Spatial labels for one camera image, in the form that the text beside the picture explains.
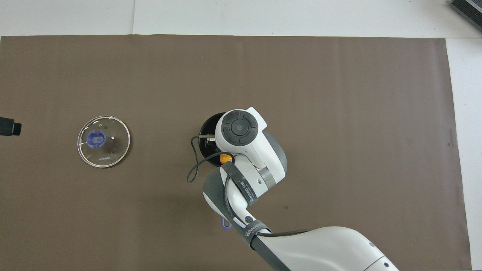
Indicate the glass lid with blue knob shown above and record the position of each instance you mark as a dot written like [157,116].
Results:
[109,150]

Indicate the dark ribbed device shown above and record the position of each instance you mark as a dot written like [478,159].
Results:
[469,11]

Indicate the brown table mat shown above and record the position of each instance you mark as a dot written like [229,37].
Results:
[339,94]

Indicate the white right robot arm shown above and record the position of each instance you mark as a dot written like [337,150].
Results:
[263,158]

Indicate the yellow corn cob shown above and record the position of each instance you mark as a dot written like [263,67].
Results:
[226,159]

